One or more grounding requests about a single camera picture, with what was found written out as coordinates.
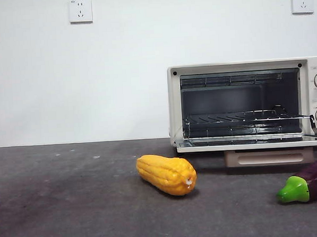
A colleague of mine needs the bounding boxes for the cream toaster oven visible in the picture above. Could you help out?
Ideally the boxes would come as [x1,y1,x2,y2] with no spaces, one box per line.
[166,57,317,159]

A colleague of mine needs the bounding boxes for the oven door with beige handle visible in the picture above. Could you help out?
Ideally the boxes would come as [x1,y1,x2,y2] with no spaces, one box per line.
[175,131,317,173]

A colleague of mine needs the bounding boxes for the yellow toy corn cob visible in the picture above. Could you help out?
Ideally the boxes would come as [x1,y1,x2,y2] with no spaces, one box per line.
[135,152,199,199]

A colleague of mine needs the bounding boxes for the white wall socket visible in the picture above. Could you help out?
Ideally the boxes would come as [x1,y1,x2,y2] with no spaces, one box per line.
[291,0,315,15]
[68,0,94,24]

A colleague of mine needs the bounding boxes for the metal wire oven rack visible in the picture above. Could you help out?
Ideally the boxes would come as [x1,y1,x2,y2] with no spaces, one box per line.
[183,106,312,126]

